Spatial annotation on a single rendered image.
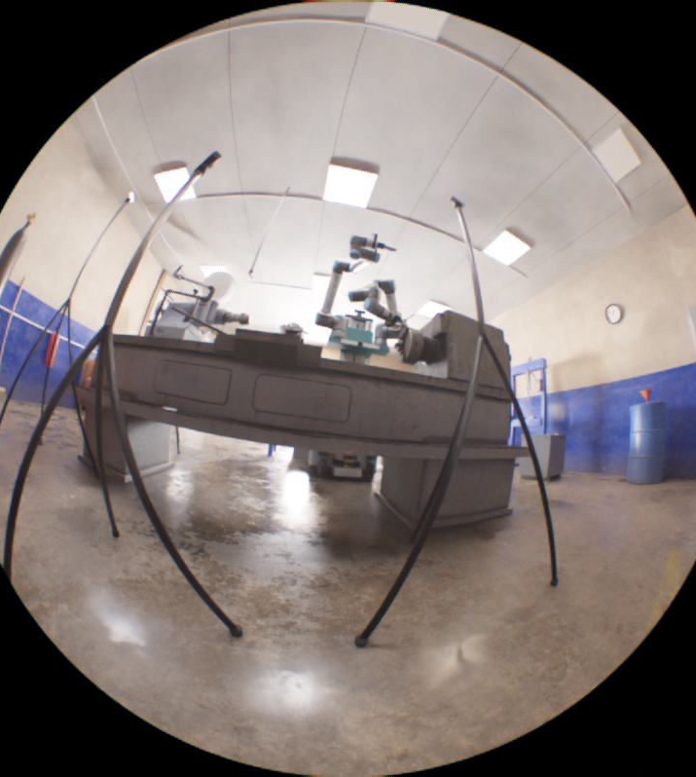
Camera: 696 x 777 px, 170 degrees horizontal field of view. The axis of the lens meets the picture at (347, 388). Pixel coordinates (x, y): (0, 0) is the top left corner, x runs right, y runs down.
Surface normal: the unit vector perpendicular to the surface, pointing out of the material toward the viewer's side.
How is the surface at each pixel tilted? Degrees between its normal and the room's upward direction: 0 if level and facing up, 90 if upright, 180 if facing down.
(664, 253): 90
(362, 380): 90
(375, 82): 180
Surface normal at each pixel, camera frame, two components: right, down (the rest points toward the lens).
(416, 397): 0.19, -0.14
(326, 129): -0.11, 0.98
